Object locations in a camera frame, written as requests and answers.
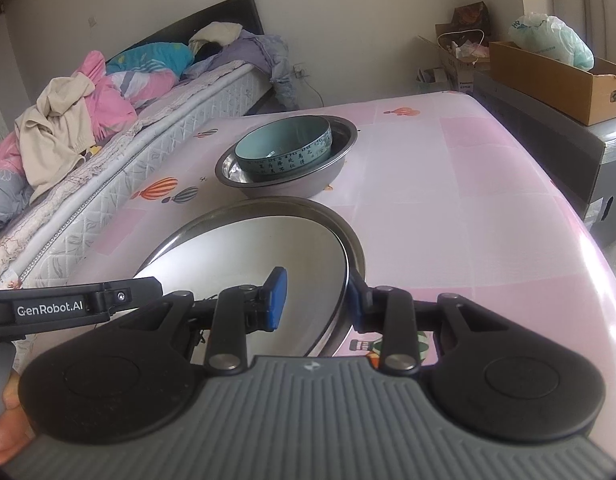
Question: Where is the small steel bowl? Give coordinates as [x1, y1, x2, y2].
[215, 115, 359, 201]

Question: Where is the open cardboard box with clutter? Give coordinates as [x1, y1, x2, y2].
[418, 22, 491, 93]

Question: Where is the beige garment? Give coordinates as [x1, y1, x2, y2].
[14, 80, 96, 206]

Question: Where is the large deep steel bowl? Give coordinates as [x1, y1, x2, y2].
[133, 196, 366, 358]

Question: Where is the brown paper bag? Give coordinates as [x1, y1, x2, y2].
[453, 2, 490, 36]

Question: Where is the pale green plastic bag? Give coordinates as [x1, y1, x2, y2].
[508, 11, 595, 72]

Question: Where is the purple grey garment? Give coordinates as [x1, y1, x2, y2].
[180, 30, 294, 111]

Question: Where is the person's left hand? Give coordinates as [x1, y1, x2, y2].
[0, 381, 39, 467]

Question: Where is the dark wooden headboard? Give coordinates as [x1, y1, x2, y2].
[105, 0, 265, 61]

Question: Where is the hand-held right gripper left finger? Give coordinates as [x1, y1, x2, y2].
[115, 266, 289, 376]

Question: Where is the white quilted mattress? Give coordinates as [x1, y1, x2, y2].
[0, 62, 274, 301]

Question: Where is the teal ceramic bowl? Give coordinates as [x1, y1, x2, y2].
[235, 116, 334, 183]

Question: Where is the large grey carton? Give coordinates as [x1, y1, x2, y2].
[470, 70, 616, 247]

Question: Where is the cream cloth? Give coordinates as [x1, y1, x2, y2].
[188, 21, 243, 46]

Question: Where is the small white carton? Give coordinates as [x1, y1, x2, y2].
[415, 66, 451, 93]

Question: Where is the teal patterned quilt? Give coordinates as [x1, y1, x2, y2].
[105, 41, 195, 86]

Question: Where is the pink printed tablecloth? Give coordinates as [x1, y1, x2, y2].
[10, 91, 616, 436]

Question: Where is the pink and grey blanket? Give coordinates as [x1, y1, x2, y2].
[0, 50, 139, 226]

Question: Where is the long cardboard box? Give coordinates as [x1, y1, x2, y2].
[489, 41, 616, 127]

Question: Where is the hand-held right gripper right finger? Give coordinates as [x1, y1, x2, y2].
[345, 279, 534, 376]

